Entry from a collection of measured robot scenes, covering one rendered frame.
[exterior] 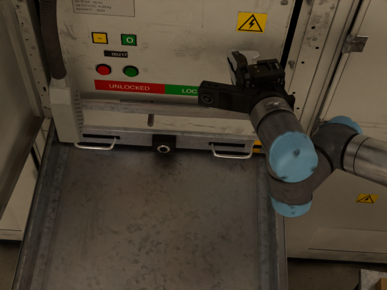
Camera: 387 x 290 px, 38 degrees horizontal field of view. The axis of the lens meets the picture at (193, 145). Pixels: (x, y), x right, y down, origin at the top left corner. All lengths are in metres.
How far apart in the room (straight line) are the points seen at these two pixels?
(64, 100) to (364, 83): 0.69
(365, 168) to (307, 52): 0.39
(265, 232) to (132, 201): 0.33
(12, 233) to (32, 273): 0.89
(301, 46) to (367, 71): 0.17
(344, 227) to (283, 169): 1.13
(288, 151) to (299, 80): 0.50
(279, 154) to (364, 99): 0.56
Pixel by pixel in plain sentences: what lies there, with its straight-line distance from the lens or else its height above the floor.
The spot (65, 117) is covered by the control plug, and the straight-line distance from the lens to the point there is 1.25.
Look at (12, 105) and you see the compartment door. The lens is 1.45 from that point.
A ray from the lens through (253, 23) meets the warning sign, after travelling 1.15.
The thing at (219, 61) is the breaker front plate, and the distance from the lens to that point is 1.23.
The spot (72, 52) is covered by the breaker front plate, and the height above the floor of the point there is 1.19.
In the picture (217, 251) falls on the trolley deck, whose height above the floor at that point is 0.85.
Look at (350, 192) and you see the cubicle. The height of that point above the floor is 0.58.
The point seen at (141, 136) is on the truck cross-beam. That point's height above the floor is 0.91.
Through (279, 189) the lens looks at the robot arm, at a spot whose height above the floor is 1.23.
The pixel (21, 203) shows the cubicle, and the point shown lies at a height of 0.37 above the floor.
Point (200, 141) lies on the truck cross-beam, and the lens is 1.45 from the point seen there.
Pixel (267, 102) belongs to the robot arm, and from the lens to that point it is 1.01.
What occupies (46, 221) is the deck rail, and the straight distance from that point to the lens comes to 1.41.
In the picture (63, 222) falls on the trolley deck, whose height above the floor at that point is 0.85.
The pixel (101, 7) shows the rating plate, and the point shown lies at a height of 1.32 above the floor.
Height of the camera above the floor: 2.09
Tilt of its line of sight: 56 degrees down
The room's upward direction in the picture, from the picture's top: 5 degrees clockwise
